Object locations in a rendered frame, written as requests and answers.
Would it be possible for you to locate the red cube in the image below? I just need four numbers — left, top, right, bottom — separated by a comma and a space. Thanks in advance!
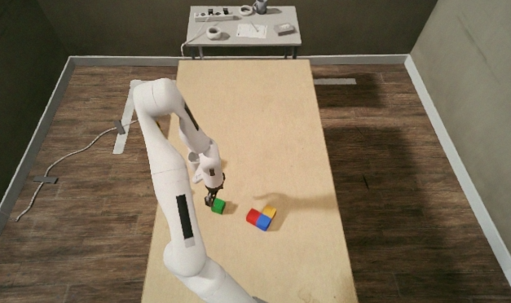
246, 208, 261, 226

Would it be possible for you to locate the green cube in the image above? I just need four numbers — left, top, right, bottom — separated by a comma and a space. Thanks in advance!
211, 198, 226, 215

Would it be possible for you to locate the white mug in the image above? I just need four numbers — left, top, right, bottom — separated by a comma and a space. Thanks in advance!
187, 148, 200, 172

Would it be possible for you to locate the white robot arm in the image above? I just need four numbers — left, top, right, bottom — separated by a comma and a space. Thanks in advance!
133, 78, 257, 303

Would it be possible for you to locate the yellow cube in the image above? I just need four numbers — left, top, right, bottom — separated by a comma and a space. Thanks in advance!
262, 204, 276, 220

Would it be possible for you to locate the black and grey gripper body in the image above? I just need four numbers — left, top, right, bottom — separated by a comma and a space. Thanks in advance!
205, 182, 223, 195

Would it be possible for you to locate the blue cube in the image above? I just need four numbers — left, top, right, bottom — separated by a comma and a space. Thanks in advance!
256, 213, 271, 232

